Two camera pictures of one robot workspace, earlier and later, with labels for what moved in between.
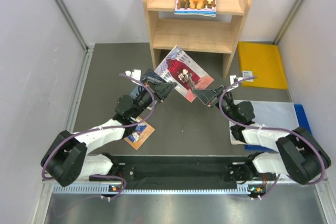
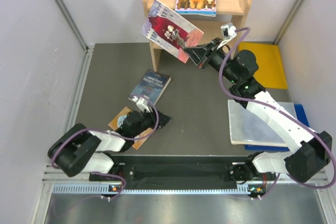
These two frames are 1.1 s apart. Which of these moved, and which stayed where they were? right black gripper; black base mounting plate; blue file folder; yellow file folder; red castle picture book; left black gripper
Moved: right black gripper; red castle picture book; left black gripper
Stayed: yellow file folder; blue file folder; black base mounting plate
